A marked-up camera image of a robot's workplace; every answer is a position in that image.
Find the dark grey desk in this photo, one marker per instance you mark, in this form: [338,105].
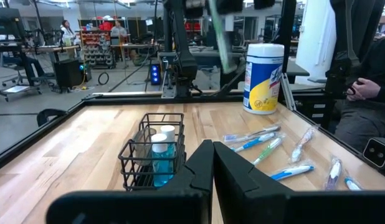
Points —
[211,57]

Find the person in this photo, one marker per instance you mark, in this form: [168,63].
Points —
[118,31]
[364,124]
[67,31]

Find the computer tower blue lights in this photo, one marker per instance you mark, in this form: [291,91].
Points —
[155,74]

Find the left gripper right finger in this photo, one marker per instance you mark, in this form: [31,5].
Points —
[289,208]

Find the black table edge frame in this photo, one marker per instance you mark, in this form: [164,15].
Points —
[133,100]

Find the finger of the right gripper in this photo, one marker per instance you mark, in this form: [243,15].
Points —
[230,6]

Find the person's hand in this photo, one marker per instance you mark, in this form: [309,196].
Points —
[365,88]

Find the black computer tower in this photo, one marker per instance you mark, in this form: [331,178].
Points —
[68,74]

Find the blue white bagged toothbrush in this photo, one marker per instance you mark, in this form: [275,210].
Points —
[351,184]
[292,171]
[258,141]

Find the grey white bagged toothbrush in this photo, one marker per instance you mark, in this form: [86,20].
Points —
[258,133]

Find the green white bagged toothbrush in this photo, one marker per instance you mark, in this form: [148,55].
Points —
[268,151]
[222,40]

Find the shelf with red bins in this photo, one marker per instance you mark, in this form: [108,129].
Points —
[97,46]

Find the black drawer cabinet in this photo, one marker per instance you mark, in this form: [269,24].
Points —
[317,112]

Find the blue mouthwash bottle white cap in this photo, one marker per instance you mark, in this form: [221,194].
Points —
[161,165]
[168,132]

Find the white pillar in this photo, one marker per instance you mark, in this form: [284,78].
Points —
[314,40]

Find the wooden top worktable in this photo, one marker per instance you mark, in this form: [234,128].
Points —
[49,48]
[133,45]

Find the black equipment rack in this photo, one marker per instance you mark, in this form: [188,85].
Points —
[7,25]

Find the silver aluminium extrusion bar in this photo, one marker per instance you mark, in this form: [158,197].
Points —
[287,91]

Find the black frame post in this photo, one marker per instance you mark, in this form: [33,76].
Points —
[289,37]

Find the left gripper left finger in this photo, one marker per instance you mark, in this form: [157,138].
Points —
[133,208]

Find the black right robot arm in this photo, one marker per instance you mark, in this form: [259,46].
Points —
[181,62]

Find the orange white bagged toothbrush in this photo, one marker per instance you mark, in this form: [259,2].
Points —
[301,144]

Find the purple white bagged toothbrush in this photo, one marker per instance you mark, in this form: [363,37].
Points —
[333,174]

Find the black table-level camera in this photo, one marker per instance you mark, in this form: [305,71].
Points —
[377,152]

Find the yellow blue wipes canister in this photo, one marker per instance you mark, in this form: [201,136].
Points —
[262,77]

